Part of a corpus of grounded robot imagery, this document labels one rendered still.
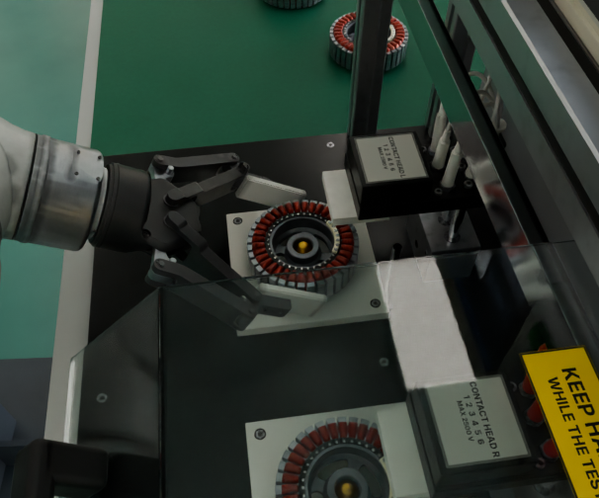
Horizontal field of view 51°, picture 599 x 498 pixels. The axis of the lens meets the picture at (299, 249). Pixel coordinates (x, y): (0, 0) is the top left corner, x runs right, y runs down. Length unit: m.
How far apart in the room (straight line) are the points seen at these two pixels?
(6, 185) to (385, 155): 0.31
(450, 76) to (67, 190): 0.30
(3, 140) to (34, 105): 1.68
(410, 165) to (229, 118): 0.36
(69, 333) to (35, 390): 0.86
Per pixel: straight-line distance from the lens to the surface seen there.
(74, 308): 0.70
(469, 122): 0.43
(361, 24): 0.69
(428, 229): 0.64
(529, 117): 0.36
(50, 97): 2.22
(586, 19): 0.38
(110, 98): 0.92
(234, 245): 0.67
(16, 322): 1.67
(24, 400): 1.54
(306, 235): 0.64
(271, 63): 0.95
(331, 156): 0.77
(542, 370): 0.29
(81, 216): 0.53
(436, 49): 0.48
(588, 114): 0.33
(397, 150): 0.57
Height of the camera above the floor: 1.31
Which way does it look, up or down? 53 degrees down
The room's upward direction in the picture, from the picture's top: straight up
